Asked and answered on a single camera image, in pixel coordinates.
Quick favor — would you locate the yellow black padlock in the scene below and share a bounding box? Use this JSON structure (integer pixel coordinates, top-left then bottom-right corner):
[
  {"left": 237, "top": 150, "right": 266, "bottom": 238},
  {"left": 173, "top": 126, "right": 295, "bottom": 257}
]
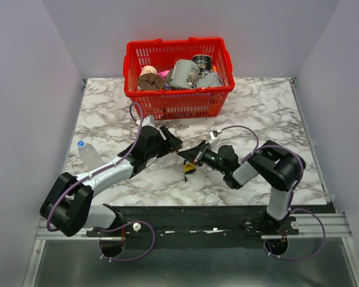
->
[{"left": 183, "top": 160, "right": 196, "bottom": 182}]

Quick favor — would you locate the dark printed cup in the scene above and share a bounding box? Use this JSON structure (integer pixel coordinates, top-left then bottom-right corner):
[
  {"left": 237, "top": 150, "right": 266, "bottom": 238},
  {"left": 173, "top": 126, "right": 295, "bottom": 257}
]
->
[{"left": 192, "top": 54, "right": 212, "bottom": 77}]

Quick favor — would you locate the beige round ball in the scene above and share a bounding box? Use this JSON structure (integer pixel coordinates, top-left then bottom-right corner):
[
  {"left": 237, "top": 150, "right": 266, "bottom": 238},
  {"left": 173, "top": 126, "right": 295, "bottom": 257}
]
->
[{"left": 139, "top": 65, "right": 157, "bottom": 77}]

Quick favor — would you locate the clear plastic water bottle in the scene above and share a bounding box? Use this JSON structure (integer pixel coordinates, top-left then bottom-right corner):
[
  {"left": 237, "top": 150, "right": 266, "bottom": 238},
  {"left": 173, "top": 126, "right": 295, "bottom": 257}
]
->
[{"left": 77, "top": 140, "right": 105, "bottom": 170}]

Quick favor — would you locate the brown cloth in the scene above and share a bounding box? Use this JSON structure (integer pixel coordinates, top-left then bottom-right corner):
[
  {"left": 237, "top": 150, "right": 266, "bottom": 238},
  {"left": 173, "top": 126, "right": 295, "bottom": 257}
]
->
[{"left": 137, "top": 73, "right": 165, "bottom": 91}]

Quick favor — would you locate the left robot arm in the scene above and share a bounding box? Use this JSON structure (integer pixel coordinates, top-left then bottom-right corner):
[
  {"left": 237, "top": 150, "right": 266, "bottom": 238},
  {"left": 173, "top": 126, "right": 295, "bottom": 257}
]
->
[{"left": 39, "top": 126, "right": 182, "bottom": 237}]

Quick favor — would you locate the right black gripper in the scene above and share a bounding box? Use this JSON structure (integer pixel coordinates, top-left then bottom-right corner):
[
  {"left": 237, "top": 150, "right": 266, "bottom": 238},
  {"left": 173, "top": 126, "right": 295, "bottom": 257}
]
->
[{"left": 178, "top": 139, "right": 228, "bottom": 174}]

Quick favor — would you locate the grey printed cloth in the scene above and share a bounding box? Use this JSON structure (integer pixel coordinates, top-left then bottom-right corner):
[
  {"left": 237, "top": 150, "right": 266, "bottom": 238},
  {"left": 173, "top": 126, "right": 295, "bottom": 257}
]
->
[{"left": 168, "top": 59, "right": 223, "bottom": 90}]

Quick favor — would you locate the pink item in basket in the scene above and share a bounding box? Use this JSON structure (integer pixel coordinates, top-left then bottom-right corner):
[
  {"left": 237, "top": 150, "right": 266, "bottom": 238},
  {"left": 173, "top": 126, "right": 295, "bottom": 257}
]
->
[{"left": 157, "top": 69, "right": 171, "bottom": 80}]

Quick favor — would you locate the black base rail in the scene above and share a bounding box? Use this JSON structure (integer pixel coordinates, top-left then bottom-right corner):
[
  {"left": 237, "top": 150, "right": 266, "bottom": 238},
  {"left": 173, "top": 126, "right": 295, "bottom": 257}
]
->
[{"left": 49, "top": 204, "right": 300, "bottom": 251}]

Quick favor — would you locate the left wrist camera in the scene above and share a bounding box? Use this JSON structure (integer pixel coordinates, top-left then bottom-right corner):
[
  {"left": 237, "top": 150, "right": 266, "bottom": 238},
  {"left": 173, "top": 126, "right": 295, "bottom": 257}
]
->
[{"left": 142, "top": 115, "right": 156, "bottom": 127}]

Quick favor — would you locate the brass padlock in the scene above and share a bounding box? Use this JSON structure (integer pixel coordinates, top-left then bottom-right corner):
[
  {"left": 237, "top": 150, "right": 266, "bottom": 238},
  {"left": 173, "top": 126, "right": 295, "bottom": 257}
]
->
[{"left": 168, "top": 126, "right": 183, "bottom": 152}]

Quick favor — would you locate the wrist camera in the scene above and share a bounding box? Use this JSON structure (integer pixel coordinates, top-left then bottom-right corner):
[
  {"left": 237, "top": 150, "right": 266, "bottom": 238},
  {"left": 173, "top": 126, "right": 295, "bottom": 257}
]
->
[
  {"left": 209, "top": 129, "right": 222, "bottom": 147},
  {"left": 142, "top": 115, "right": 156, "bottom": 127}
]

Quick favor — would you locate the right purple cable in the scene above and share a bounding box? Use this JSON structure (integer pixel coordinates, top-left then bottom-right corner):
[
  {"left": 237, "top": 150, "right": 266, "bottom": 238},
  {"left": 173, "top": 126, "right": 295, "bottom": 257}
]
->
[{"left": 218, "top": 125, "right": 327, "bottom": 261}]

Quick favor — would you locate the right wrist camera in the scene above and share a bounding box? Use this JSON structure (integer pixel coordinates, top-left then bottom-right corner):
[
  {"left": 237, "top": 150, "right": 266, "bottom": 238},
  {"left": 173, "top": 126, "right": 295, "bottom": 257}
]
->
[{"left": 209, "top": 129, "right": 222, "bottom": 147}]

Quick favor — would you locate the red plastic shopping basket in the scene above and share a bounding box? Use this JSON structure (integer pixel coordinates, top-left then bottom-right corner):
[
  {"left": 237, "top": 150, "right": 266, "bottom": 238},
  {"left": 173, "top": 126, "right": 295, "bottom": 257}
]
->
[{"left": 123, "top": 37, "right": 235, "bottom": 120}]

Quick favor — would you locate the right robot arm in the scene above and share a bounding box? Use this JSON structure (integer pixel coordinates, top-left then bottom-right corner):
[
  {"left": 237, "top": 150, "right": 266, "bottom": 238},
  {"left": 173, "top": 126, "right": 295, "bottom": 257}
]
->
[{"left": 178, "top": 140, "right": 306, "bottom": 234}]

